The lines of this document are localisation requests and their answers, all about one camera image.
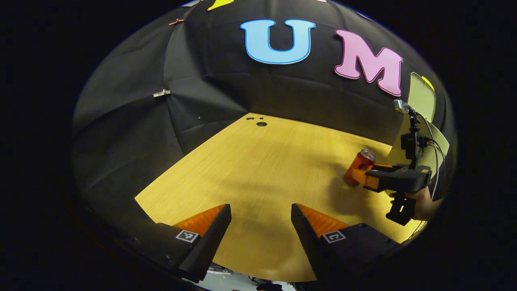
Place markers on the copper cloth clip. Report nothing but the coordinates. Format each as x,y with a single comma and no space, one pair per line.
176,22

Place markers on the wooden desktop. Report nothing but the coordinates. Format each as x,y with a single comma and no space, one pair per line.
262,173

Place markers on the black backdrop cloth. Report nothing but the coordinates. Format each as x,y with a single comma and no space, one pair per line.
141,121

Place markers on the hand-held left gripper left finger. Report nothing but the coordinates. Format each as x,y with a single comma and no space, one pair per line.
210,238

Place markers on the orange pop can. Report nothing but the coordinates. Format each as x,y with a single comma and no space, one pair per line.
357,165

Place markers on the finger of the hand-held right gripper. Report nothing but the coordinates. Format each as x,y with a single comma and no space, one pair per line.
363,178
383,165

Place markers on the white cloth clip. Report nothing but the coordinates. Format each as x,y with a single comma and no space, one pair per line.
161,93

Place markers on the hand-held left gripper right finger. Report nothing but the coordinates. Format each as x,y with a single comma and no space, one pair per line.
309,242

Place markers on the green desktop garbage bin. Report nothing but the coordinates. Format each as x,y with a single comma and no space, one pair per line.
422,99

